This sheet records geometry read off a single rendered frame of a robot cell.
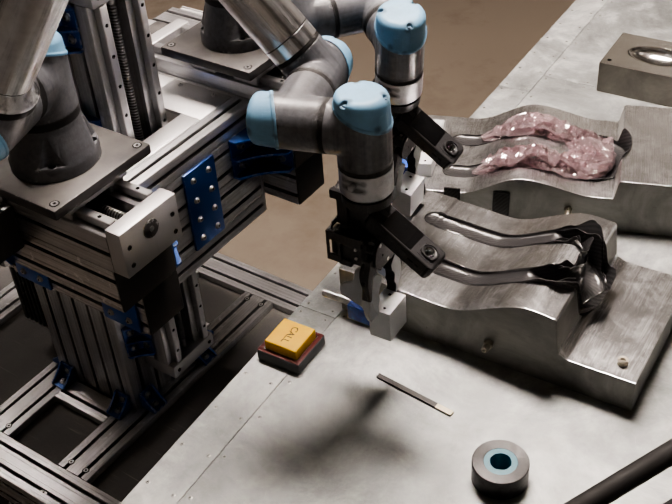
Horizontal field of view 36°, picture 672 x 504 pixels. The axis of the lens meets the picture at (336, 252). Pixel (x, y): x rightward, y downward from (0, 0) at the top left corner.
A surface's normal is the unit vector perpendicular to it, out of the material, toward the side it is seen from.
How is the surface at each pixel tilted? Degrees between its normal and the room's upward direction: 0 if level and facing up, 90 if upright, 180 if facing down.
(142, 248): 90
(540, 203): 90
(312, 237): 0
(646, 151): 0
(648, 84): 90
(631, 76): 90
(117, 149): 0
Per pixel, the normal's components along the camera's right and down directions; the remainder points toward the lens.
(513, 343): -0.51, 0.56
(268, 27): -0.02, 0.44
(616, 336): -0.06, -0.78
